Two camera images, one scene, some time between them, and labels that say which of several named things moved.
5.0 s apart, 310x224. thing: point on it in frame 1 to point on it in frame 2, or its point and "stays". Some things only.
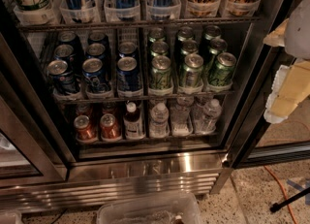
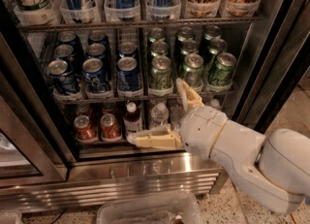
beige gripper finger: [277, 37] to [189, 99]
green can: [189, 47] stays
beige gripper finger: [290, 87] to [158, 138]
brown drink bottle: [133, 124] stays
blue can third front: [128, 78] stays
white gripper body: [298, 27] to [201, 130]
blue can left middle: [66, 52] stays
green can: [161, 78] stays
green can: [216, 47] stays
